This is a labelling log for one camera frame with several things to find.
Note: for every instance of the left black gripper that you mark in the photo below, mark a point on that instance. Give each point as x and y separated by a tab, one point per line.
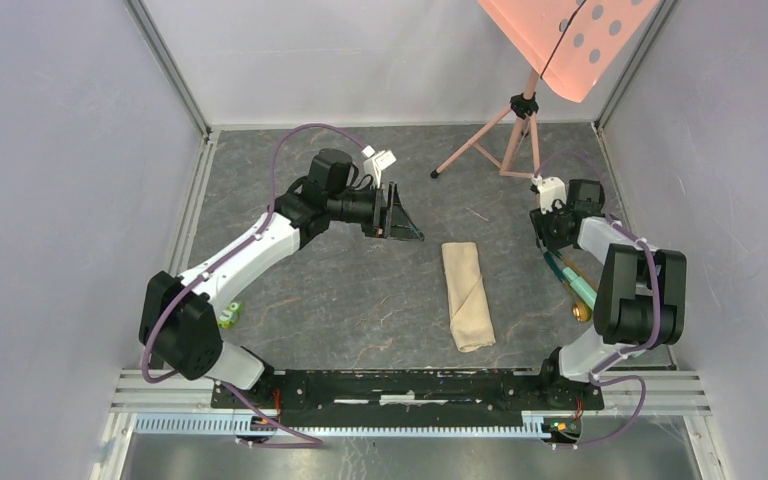
396	223

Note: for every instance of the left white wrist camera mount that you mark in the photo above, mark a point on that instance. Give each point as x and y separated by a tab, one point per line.
375	163

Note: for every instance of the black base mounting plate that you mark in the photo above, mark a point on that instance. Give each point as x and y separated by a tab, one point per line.
418	398

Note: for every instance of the pink music stand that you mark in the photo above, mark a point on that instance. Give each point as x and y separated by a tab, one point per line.
568	46

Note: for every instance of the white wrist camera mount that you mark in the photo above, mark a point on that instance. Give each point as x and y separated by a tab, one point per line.
375	163
551	193

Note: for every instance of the white slotted cable duct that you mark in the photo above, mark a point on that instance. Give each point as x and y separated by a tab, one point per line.
244	425

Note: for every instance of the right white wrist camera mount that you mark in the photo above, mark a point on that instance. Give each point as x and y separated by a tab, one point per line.
551	193

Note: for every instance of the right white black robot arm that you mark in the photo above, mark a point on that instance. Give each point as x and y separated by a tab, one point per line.
631	292

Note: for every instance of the small green toy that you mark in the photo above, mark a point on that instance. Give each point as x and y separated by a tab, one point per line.
230	315

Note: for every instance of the beige cloth napkin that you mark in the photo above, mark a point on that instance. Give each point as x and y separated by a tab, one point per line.
469	316

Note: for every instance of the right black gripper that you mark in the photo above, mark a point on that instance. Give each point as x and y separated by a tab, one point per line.
539	222

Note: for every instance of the gold spoon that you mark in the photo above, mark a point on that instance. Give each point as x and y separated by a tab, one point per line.
580	311

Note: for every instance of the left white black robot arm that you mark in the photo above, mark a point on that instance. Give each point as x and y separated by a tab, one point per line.
180	312

